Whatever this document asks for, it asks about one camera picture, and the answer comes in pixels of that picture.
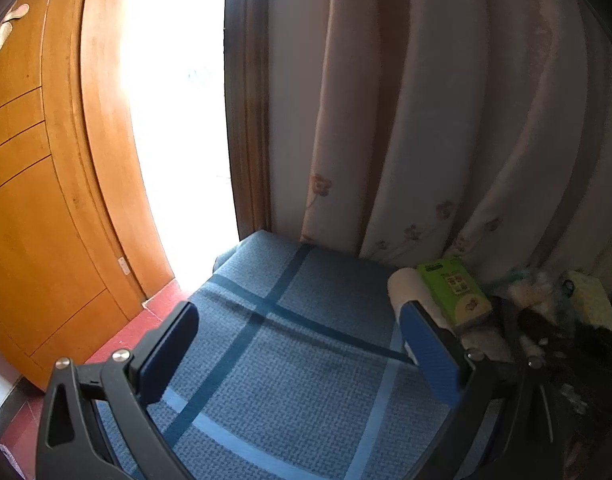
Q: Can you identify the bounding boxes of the blue plaid tablecloth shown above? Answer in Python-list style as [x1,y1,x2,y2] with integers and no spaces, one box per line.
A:
[148,232,450,479]

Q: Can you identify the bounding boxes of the clear bag of cotton balls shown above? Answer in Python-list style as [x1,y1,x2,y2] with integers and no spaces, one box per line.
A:
[460,326,514,363]

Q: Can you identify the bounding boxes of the yellow blue tissue box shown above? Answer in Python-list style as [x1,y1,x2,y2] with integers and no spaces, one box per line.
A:
[566,271,612,332]

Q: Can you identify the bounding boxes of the wooden door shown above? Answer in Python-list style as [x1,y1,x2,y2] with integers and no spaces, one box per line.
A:
[0,0,173,388]

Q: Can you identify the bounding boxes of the green tissue packet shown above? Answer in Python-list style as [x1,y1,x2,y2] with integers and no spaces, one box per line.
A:
[417,258,492,332]

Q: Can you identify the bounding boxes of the cotton swab plastic bag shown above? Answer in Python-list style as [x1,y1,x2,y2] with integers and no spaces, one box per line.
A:
[501,269,567,324]

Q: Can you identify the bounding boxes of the white gauze roll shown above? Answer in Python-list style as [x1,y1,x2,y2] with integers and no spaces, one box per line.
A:
[387,268,450,330]

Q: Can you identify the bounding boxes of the white floral curtain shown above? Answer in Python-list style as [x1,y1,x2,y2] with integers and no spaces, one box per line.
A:
[269,0,612,290]

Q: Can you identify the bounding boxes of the dark wooden door frame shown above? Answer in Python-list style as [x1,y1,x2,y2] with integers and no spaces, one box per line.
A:
[223,0,272,238]

